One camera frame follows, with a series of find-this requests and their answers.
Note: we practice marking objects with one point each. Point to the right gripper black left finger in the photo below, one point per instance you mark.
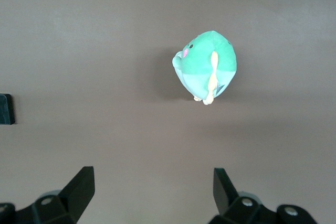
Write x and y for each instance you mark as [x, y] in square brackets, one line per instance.
[78, 192]

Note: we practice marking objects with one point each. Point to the green dinosaur plush toy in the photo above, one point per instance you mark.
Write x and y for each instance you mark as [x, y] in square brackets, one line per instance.
[204, 61]

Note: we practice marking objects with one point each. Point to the small black box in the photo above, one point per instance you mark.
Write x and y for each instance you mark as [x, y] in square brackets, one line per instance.
[5, 109]

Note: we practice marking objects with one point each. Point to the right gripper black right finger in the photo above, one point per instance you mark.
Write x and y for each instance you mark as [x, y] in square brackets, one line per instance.
[225, 195]

